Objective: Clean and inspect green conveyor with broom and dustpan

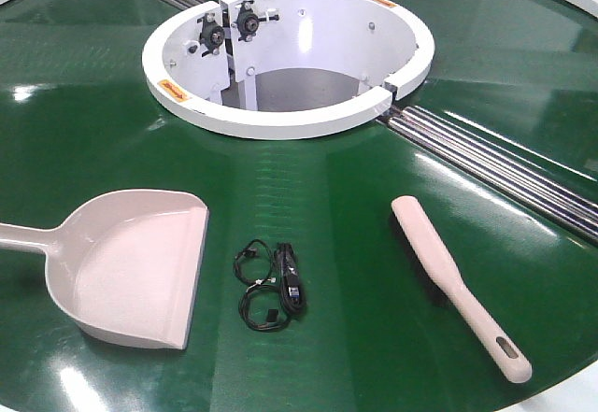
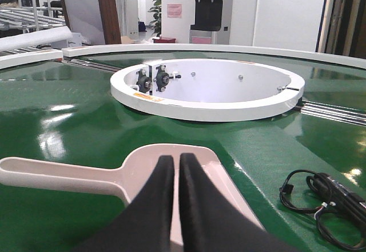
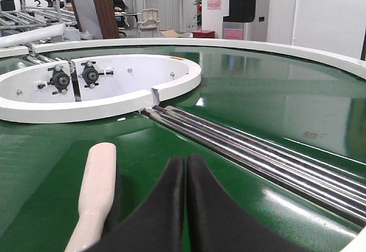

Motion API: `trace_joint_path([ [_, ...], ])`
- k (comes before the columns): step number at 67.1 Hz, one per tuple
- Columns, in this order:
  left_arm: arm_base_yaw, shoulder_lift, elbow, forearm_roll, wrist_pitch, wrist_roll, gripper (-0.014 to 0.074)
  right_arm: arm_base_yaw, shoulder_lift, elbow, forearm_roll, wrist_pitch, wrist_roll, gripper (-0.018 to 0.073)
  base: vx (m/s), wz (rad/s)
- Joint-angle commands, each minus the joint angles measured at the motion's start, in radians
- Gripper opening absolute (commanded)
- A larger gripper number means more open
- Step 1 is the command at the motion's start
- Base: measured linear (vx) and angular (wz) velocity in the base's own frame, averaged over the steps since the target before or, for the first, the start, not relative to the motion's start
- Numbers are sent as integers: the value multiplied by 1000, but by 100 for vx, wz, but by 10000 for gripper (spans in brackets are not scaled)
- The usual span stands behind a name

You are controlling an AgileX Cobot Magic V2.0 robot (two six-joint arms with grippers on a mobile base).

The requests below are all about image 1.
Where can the pink hand brush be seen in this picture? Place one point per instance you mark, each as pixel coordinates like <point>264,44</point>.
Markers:
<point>442,270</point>

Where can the pink plastic dustpan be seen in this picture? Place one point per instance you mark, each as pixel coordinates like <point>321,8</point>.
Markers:
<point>124,266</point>

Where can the green conveyor belt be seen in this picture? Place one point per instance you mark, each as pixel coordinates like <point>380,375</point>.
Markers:
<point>311,297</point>

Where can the orange warning label front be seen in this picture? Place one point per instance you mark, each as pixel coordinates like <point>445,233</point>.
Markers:
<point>173,90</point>

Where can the orange warning label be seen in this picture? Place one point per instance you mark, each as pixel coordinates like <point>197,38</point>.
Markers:
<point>386,3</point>
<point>173,90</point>

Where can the black bearing right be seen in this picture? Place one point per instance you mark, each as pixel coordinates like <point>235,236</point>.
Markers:
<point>248,21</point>

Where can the black bearing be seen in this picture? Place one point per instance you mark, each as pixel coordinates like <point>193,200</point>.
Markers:
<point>212,34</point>
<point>248,21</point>

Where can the black bearing left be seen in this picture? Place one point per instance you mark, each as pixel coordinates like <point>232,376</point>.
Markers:
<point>212,34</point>

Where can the orange warning label rear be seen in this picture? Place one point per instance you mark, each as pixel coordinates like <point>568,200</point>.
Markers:
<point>386,3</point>

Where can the steel rollers right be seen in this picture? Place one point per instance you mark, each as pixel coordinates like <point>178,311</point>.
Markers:
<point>525,182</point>

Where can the white inner ring guard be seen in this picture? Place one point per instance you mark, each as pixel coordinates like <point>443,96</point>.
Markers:
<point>388,51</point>

